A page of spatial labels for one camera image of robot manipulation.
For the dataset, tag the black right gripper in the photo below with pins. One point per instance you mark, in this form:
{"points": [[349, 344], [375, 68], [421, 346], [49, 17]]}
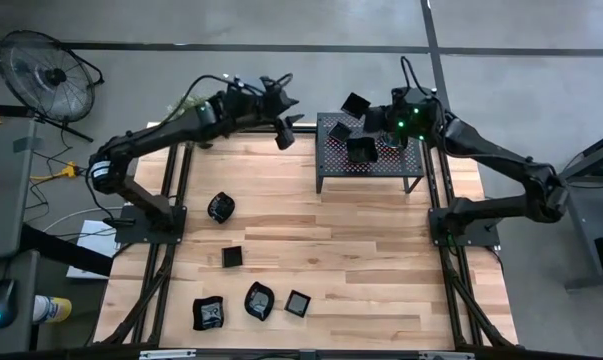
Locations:
{"points": [[411, 107]]}

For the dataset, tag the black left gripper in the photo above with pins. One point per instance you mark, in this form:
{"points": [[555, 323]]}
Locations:
{"points": [[261, 107]]}

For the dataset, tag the black wavy-edged mini plate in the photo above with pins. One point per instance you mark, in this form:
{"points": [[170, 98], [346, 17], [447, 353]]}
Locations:
{"points": [[208, 313], [355, 105], [362, 151]]}

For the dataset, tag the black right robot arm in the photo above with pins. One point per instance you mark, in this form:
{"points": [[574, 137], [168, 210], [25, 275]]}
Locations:
{"points": [[496, 155]]}

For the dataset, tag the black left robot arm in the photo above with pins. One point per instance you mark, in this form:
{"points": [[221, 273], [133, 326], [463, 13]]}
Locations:
{"points": [[156, 135]]}

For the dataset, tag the black perforated metal shelf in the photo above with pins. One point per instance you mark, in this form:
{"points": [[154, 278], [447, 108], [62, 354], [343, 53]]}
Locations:
{"points": [[331, 160]]}

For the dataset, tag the white flat box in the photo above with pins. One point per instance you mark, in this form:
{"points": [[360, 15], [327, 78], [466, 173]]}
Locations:
{"points": [[98, 240]]}

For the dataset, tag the grey metal cart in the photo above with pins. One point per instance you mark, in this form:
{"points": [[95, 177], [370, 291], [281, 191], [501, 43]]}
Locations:
{"points": [[591, 210]]}

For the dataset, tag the black floor fan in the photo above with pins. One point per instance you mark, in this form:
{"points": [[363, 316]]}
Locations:
{"points": [[46, 75]]}

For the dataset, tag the grey desk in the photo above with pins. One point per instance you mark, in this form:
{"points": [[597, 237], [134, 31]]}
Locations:
{"points": [[6, 215]]}

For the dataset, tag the white and yellow can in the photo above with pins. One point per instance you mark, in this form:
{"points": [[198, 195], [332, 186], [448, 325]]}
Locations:
{"points": [[53, 310]]}

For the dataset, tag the black computer mouse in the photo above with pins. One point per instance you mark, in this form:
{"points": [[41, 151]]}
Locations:
{"points": [[1, 300]]}

